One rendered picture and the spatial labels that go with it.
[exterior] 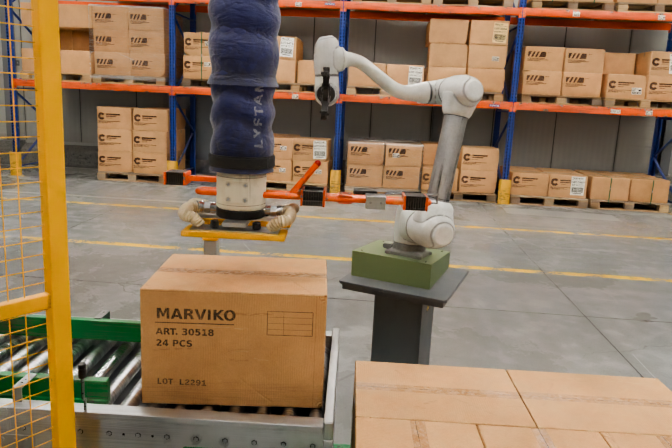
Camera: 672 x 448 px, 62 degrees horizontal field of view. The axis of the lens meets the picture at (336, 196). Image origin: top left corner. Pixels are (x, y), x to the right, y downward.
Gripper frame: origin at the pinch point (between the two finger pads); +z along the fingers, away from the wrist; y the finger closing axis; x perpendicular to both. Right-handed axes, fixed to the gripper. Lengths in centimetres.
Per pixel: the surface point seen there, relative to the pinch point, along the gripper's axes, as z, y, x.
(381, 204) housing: 25.3, 36.1, -22.1
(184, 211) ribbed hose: 33, 41, 43
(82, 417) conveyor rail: 57, 102, 67
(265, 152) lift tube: 28.3, 20.2, 17.7
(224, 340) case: 42, 81, 27
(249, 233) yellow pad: 35, 46, 21
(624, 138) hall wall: -787, 47, -512
